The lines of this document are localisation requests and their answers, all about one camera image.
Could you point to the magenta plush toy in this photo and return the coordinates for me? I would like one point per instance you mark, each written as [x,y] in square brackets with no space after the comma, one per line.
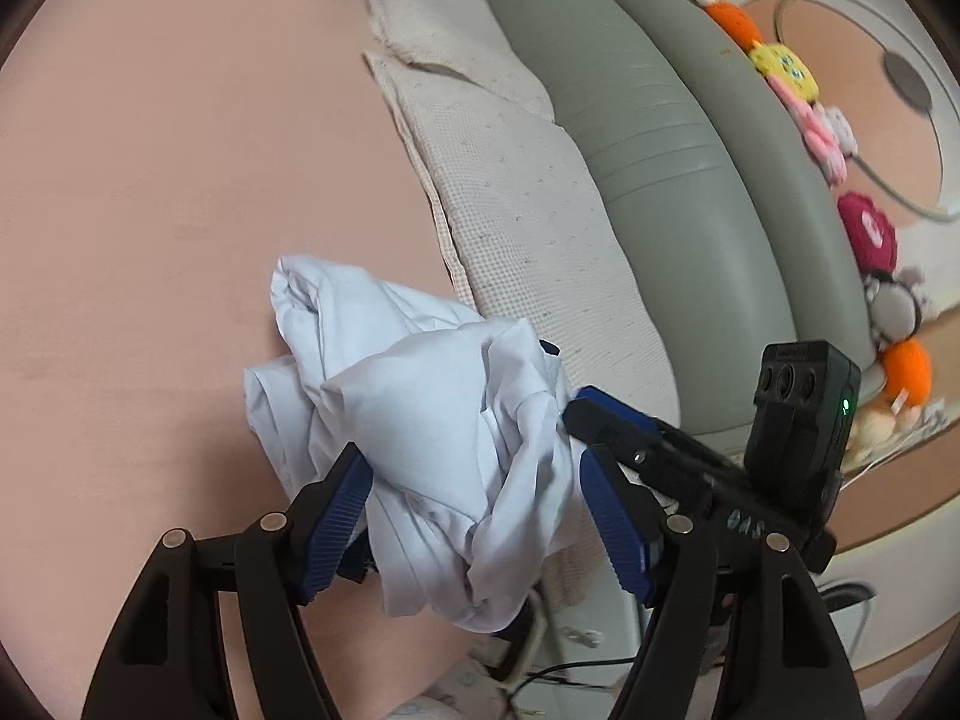
[868,232]

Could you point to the yellow plush toy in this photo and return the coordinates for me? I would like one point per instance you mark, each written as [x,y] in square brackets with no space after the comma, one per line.
[784,69]

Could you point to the orange plush toy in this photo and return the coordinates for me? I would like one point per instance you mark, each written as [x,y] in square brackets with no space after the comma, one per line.
[735,21]
[907,371]

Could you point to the grey and white plush toy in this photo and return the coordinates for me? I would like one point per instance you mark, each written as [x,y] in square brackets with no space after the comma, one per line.
[896,307]

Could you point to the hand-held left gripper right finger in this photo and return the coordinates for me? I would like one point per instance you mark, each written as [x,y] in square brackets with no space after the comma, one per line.
[615,525]

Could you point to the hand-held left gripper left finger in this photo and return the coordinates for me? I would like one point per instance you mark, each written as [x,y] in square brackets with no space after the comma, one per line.
[337,525]

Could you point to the pink bed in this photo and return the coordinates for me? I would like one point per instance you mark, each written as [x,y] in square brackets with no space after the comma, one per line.
[187,202]

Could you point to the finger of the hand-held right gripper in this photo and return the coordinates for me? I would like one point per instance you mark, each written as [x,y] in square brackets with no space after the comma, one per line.
[600,431]
[622,409]

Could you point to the pink and white plush toy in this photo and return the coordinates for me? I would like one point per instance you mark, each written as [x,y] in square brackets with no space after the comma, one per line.
[821,135]

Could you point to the small white navy-striped garment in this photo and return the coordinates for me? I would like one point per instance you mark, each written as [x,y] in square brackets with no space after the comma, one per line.
[450,420]

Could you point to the cream plush toy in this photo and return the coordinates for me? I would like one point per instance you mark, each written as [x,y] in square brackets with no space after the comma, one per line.
[877,427]

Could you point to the grey-green padded headboard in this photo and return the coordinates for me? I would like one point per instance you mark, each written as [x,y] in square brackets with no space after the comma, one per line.
[660,135]

